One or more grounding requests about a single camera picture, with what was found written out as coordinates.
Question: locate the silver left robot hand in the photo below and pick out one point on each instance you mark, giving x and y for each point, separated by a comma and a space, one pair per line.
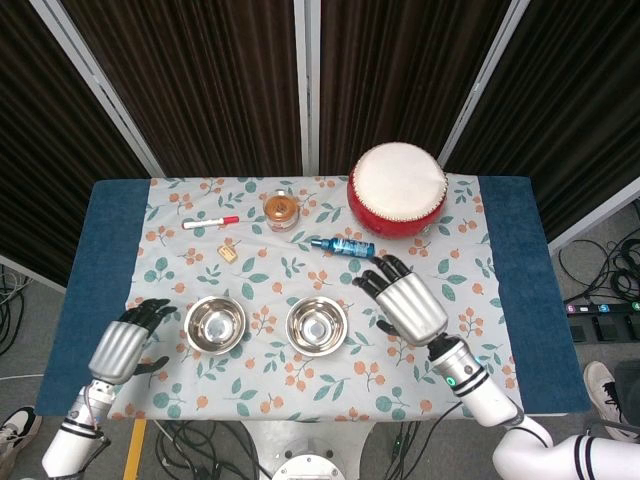
117, 350

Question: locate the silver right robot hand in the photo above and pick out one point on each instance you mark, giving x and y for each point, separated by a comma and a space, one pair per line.
412, 310

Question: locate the steel bowl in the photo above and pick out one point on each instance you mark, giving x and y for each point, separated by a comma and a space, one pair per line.
317, 327
215, 325

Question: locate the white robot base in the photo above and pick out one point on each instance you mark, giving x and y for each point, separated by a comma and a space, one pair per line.
305, 465

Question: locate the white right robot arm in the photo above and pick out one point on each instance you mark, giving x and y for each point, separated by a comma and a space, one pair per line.
480, 395

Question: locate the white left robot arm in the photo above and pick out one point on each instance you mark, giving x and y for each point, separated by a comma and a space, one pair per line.
67, 447

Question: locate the floral tablecloth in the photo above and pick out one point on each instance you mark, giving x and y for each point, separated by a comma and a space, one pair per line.
325, 400

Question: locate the blue spray bottle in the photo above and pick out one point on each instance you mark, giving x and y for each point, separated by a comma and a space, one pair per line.
350, 247

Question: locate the yellow floor tape strip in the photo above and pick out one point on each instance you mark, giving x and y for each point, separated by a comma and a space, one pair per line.
134, 450

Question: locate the blue table cover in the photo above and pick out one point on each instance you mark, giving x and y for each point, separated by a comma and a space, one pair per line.
100, 250

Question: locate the white sneaker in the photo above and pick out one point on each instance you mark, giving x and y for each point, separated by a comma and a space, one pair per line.
20, 432
605, 395

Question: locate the red drum with white skin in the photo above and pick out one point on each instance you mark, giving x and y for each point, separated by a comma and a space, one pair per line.
395, 180

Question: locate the small tan eraser block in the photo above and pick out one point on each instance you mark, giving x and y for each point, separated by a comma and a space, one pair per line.
229, 254

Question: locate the white marker with red cap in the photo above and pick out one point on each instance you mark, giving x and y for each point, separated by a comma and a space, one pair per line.
210, 223

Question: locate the clear jar with orange contents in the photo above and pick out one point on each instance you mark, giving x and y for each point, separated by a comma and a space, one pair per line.
281, 210

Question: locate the black floor pedal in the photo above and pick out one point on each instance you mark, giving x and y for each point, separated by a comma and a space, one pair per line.
580, 334
603, 327

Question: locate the brown pleated partition screen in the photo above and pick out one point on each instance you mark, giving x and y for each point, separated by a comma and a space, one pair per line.
575, 125
40, 150
400, 65
200, 75

